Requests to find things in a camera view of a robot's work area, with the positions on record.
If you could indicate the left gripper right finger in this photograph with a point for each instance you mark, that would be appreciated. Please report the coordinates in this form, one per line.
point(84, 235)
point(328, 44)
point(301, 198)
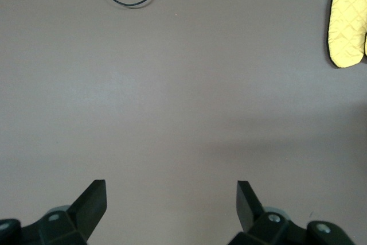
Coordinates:
point(249, 213)

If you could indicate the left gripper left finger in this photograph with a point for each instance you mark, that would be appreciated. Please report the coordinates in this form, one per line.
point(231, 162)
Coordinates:
point(86, 213)

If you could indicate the brown table cover mat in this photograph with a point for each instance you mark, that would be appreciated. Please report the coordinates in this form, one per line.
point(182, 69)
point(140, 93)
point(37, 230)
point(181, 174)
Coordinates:
point(172, 84)

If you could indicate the yellow quilted oven mitt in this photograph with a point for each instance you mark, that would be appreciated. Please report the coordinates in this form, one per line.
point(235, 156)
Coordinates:
point(347, 27)

